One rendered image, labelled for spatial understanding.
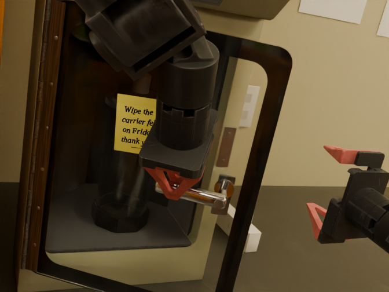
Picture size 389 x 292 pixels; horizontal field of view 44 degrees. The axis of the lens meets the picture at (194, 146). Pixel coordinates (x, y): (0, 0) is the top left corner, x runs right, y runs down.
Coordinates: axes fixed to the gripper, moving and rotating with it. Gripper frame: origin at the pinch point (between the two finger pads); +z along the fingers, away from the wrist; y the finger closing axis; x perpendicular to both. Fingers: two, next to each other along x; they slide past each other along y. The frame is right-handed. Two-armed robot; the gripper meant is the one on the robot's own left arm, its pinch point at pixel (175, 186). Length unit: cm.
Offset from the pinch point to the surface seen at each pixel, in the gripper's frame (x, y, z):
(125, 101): -9.1, -7.3, -5.2
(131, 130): -7.7, -5.8, -2.0
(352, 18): 26, -89, 17
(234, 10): 1.0, -23.8, -12.0
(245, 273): 12.7, -14.0, 36.0
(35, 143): -20.4, -3.3, 2.4
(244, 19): 2.4, -27.4, -9.1
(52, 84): -19.0, -7.2, -5.1
